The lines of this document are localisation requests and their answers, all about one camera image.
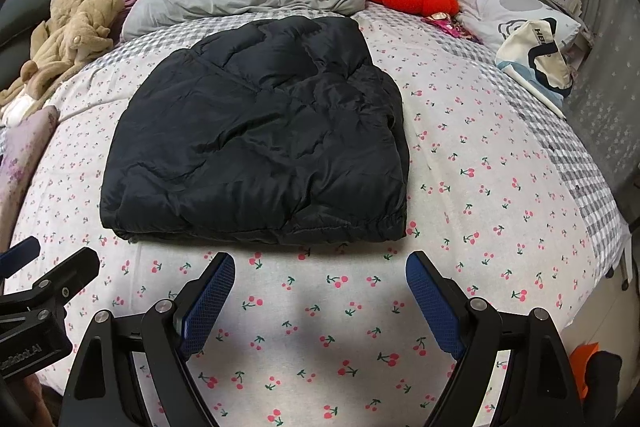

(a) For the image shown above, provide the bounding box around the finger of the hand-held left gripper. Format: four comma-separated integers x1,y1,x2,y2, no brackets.
0,247,101,323
0,236,42,280

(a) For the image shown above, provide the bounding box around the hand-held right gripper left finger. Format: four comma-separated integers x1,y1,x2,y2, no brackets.
59,252,236,427

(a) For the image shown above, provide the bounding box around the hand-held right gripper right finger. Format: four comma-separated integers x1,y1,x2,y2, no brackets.
406,251,586,427

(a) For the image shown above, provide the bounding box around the black puffer jacket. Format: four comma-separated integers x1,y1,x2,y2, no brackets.
99,17,411,244

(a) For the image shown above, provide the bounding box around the pink floral cloth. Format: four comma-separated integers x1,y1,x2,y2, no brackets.
0,106,62,238

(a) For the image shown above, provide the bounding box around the orange object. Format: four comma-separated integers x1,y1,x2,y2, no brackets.
570,343,601,400

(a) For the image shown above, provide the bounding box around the beige plush robe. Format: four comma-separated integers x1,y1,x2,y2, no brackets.
0,0,126,128

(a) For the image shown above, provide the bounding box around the cream and black tote bag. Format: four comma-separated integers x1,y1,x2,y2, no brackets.
495,18,576,115

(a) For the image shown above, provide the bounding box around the pink patterned wrapper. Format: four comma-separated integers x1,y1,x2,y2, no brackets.
421,11,483,44

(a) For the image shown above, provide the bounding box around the white pillow with grey dots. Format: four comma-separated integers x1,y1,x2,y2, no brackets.
457,0,583,52

